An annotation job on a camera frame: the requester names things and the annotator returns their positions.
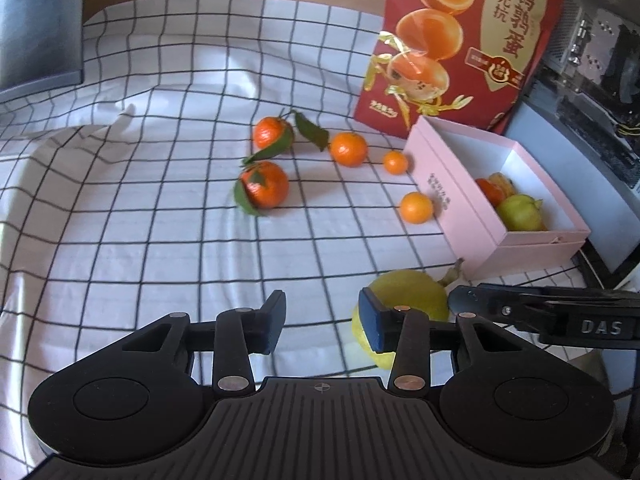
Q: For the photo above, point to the small green lemon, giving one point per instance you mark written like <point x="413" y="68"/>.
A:
<point x="520" y="214"/>

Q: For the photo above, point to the smooth tangerine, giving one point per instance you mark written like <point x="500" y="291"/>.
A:
<point x="416" y="207"/>

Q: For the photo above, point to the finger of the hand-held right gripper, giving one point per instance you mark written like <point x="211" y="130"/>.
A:
<point x="490" y="305"/>
<point x="550" y="291"/>

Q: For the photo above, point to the dark monitor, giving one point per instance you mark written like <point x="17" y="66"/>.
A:
<point x="35" y="35"/>

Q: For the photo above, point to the computer case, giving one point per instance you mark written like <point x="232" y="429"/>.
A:
<point x="590" y="85"/>

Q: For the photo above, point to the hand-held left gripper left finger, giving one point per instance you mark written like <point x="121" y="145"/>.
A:
<point x="272" y="321"/>

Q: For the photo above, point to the pink cardboard box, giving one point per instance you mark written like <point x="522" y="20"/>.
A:
<point x="465" y="220"/>

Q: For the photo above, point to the tangerine with leaf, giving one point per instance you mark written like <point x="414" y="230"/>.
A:
<point x="270" y="132"/>
<point x="265" y="186"/>

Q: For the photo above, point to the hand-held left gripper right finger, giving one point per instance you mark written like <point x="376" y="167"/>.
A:
<point x="370" y="321"/>

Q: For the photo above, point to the large green lemon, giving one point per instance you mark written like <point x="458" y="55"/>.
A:
<point x="415" y="290"/>

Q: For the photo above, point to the white checked cloth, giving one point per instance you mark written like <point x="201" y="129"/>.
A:
<point x="150" y="210"/>

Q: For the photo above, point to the red snack bag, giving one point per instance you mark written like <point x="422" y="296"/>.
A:
<point x="480" y="45"/>

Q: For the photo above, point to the small tangerine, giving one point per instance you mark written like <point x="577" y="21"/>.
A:
<point x="396" y="162"/>

